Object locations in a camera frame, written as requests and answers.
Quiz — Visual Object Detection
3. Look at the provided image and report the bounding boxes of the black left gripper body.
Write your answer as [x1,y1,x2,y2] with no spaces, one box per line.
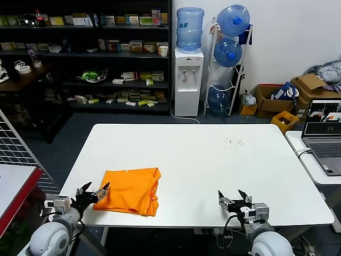
[70,191,94,214]

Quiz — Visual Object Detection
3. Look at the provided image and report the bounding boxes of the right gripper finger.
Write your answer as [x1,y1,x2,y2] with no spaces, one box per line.
[217,190,235,210]
[238,189,253,205]

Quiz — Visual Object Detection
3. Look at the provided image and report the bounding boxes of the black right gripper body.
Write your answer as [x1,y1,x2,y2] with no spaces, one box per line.
[229,199,254,223]

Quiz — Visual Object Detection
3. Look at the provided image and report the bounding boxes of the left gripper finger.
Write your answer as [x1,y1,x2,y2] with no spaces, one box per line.
[92,182,110,202]
[76,181,92,197]

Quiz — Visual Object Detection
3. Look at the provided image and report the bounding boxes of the orange t-shirt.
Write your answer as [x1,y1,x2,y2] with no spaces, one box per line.
[93,167,162,217]

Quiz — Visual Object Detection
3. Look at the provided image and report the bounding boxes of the pile of grey-blue clothes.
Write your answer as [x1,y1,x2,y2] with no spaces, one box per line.
[305,60,341,93]

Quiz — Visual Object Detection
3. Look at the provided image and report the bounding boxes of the large white table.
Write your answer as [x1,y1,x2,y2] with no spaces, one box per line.
[48,123,335,250]

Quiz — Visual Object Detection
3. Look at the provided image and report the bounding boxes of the small white side table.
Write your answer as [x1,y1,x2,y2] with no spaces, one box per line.
[284,130,341,233]

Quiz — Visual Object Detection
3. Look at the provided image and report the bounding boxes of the white table with red edge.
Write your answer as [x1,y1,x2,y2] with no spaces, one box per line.
[0,164,43,235]

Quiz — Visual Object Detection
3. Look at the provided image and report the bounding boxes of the yellow plastic crate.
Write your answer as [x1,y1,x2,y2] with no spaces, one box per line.
[270,110,299,131]

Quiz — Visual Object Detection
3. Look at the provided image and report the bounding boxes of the small cardboard box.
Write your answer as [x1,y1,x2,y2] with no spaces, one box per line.
[239,102,258,116]

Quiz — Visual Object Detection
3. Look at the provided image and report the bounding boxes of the grey open laptop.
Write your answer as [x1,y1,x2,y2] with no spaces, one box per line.
[301,98,341,177]

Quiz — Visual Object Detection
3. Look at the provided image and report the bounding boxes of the open cardboard box red rim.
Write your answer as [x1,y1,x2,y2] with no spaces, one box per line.
[253,84,295,119]

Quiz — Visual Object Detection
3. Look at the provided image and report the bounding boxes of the crumpled clear plastic bag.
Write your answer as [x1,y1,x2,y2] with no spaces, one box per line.
[240,90,257,107]

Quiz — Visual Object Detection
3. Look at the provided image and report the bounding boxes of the blue water jug blue cap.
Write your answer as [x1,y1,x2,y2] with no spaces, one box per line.
[213,37,242,67]
[207,85,231,116]

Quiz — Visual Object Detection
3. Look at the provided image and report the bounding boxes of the bowl with green items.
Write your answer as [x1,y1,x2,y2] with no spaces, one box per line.
[76,68,109,85]

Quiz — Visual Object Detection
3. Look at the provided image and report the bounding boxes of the brown wooden desk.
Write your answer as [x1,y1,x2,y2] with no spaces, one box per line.
[0,62,72,145]

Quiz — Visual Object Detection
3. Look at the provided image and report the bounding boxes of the white water dispenser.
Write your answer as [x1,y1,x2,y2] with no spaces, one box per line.
[174,47,205,117]

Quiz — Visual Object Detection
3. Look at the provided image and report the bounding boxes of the cardboard box with open flaps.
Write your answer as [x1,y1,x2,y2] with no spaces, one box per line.
[290,74,341,119]

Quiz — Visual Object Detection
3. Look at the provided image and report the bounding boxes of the black shelving unit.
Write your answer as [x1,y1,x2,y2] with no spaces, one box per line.
[0,0,173,117]

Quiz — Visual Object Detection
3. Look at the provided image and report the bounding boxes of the clear plastic bottle purple label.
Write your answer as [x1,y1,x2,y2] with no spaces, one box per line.
[26,45,43,69]

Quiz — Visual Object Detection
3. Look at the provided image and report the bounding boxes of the white carton orange stripe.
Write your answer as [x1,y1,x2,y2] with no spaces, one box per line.
[129,41,144,53]

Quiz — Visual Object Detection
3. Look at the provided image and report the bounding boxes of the cola bottle red label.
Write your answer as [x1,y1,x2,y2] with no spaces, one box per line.
[34,10,46,28]

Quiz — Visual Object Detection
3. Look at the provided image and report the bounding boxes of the blue water jug with label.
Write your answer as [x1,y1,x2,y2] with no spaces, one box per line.
[175,7,205,53]

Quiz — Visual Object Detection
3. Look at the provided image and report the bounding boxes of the shiny metal bowl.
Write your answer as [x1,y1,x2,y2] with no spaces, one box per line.
[21,13,38,27]

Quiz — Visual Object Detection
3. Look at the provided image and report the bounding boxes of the stacked blue water jugs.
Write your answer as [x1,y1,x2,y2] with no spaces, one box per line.
[216,4,250,37]

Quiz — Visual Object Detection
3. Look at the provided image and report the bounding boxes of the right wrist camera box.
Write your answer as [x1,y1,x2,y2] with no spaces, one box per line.
[240,202,270,224]

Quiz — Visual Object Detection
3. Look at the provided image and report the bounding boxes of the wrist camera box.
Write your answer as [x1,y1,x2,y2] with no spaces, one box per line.
[240,202,270,224]
[44,196,71,214]

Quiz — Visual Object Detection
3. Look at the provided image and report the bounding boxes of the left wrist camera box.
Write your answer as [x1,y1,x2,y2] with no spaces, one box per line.
[44,196,71,214]

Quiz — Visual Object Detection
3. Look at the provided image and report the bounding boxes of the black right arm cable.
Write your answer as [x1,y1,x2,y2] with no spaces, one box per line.
[223,215,242,249]

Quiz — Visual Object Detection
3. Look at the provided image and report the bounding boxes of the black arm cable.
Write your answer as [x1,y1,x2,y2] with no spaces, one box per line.
[39,206,86,246]
[223,215,242,249]

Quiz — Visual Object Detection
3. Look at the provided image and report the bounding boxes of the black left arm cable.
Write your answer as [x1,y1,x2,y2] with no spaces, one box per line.
[39,206,86,246]

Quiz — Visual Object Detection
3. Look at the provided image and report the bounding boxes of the white laptop cable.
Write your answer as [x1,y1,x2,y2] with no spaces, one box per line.
[295,147,311,158]

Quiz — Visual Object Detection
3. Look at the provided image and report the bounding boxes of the white wire grid panel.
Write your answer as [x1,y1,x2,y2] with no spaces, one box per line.
[0,109,58,191]

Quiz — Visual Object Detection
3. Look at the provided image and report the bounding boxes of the white dispenser power cable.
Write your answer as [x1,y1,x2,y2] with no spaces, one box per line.
[169,85,200,125]

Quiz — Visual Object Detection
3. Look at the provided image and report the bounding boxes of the blue bag white handles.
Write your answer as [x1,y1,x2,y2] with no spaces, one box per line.
[271,81,301,101]

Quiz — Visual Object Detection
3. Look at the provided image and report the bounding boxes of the white wire jug rack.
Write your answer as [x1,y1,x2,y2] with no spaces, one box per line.
[203,17,254,117]

